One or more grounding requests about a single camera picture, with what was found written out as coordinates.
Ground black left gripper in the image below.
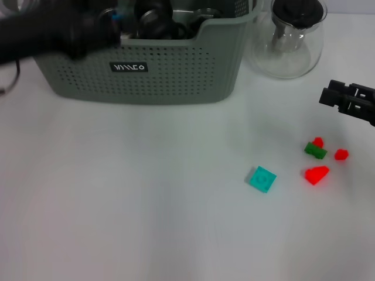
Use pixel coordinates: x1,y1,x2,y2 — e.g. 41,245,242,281
0,0,122,67

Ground small green toy brick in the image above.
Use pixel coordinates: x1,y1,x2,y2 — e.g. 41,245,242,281
304,142,328,160

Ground red sloped toy brick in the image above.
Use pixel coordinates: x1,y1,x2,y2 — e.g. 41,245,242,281
304,165,330,186

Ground grey-green perforated storage bin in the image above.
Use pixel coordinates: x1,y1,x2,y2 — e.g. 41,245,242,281
33,0,264,105

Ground clear glass carafe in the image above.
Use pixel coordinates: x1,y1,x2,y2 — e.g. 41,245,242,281
247,0,328,80

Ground black carafe lid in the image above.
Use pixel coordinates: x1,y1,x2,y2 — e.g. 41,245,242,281
271,0,328,29

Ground teal square toy plate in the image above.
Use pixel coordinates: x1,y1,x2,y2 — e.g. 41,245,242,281
248,166,278,194

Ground left arm cable connector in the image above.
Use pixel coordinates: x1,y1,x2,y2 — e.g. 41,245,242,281
0,60,22,96

